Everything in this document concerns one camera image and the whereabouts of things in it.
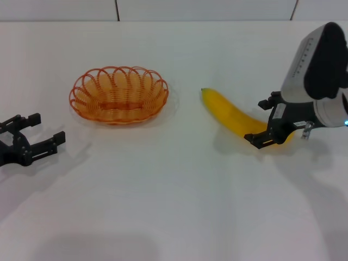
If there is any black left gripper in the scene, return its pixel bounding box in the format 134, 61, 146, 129
0, 112, 67, 167

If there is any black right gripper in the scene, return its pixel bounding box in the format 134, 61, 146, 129
244, 91, 318, 150

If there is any yellow banana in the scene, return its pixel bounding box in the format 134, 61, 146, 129
201, 87, 296, 147

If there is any orange woven plastic basket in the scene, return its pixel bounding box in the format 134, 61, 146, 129
69, 65, 170, 126

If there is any silver right wrist connector plug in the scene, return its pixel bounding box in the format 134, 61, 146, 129
301, 121, 315, 141

